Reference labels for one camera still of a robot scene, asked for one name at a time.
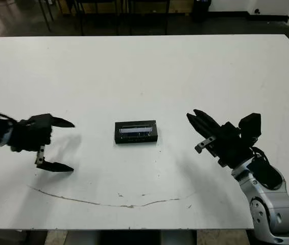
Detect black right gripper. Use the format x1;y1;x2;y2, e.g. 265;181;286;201
186;109;254;169

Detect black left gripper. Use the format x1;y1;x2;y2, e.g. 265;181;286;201
9;113;76;173

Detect glossy black box lid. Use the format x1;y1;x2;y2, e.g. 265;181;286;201
114;119;158;145

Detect black trash bin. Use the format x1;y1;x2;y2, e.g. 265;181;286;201
192;0;212;22

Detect wooden cabinet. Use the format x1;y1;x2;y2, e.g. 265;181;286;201
57;0;194;14

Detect black metal table leg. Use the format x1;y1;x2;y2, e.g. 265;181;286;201
40;0;52;33

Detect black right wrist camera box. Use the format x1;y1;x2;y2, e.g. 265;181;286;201
238;112;262;140

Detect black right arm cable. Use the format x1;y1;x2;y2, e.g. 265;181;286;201
251;144;272;162

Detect black metal table frame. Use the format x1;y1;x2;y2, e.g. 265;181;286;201
75;0;171;36

